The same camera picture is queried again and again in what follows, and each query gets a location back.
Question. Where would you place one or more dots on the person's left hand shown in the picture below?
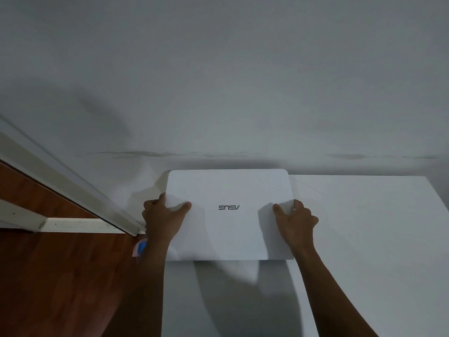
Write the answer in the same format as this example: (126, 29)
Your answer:
(161, 221)

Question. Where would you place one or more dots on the person's right hand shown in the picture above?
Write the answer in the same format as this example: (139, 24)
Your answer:
(297, 224)

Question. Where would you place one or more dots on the person's left thumb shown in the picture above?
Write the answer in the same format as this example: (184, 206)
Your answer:
(180, 207)

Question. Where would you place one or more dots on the person's right thumb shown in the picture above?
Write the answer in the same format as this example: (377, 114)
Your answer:
(280, 210)

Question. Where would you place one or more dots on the white laptop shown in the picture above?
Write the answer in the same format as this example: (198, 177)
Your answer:
(228, 193)

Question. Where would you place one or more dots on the person's right forearm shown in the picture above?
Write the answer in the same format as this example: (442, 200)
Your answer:
(329, 294)

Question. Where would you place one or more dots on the person's left forearm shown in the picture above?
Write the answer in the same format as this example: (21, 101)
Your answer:
(143, 291)

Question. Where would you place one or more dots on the blue and white object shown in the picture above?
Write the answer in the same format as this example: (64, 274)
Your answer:
(141, 247)

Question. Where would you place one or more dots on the white baseboard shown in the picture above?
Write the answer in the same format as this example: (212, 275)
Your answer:
(80, 225)

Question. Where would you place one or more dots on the white door frame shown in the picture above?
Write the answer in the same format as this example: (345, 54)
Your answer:
(70, 182)

